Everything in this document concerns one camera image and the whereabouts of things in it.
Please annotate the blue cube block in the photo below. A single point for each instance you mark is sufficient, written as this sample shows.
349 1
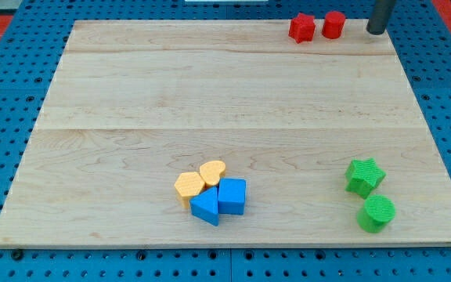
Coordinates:
231 196

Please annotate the green circle block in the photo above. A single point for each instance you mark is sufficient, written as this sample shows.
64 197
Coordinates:
377 211

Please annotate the blue triangle block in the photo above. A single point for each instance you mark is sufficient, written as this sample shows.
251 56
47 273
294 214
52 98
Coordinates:
205 206

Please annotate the green star block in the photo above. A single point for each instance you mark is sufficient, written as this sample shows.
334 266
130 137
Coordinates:
363 177

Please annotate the yellow heart block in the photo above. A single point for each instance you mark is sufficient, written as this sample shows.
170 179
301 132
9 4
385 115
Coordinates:
211 172

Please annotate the red circle block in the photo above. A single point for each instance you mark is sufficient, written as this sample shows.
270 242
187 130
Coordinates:
333 24

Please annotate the wooden board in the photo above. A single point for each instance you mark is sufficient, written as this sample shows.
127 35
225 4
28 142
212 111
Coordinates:
135 103

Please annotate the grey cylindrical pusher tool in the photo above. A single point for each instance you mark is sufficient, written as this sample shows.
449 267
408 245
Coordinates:
381 13

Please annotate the yellow hexagon block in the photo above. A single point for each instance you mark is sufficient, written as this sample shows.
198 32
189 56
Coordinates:
187 186

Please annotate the red star block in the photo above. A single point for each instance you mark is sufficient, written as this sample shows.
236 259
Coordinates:
302 28

